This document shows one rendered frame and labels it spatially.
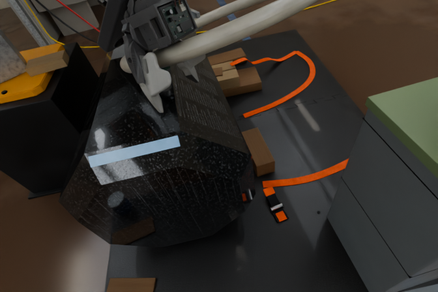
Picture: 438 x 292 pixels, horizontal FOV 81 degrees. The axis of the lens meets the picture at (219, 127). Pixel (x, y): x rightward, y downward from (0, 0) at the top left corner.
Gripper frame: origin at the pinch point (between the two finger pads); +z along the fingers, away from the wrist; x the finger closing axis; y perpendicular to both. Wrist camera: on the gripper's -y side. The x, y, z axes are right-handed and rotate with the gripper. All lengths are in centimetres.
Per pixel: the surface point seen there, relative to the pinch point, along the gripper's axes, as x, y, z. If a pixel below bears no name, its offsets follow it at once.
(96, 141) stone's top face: 8, -55, 15
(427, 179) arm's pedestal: 30, 37, 46
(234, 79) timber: 139, -76, 51
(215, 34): 1.5, 11.0, -7.2
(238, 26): 3.3, 14.1, -7.0
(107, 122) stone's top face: 17, -57, 13
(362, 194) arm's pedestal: 46, 19, 72
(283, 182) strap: 75, -29, 99
